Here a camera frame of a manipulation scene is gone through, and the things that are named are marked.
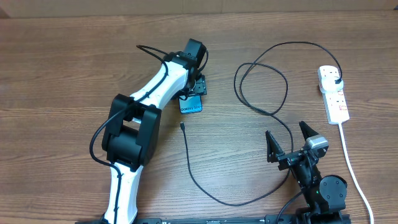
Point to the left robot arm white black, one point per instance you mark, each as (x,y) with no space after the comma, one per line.
(131,131)

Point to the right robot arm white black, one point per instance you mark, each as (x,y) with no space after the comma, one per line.
(321,199)

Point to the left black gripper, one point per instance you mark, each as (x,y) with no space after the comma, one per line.
(200,86)

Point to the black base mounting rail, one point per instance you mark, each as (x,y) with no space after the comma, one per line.
(214,221)

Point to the white power strip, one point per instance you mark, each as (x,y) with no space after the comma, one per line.
(335,103)

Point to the blue Samsung Galaxy smartphone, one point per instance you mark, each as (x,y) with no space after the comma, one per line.
(192,104)

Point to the white charger plug adapter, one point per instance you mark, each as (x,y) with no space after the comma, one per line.
(329,85)

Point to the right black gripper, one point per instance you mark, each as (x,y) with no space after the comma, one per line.
(274,152)

